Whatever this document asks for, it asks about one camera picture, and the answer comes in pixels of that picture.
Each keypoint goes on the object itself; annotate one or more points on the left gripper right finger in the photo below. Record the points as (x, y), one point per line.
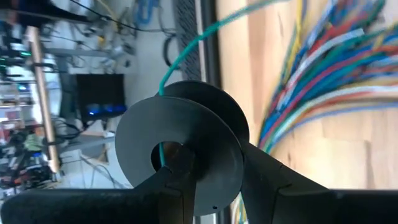
(311, 205)

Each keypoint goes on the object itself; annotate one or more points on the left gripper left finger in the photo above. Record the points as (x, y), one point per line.
(109, 207)

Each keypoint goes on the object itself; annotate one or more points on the black spool white label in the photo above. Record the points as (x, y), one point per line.
(149, 124)

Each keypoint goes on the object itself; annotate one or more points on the black computer tower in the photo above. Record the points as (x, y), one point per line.
(99, 93)

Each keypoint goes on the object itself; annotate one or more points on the wooden distant workbench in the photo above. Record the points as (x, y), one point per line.
(43, 102)

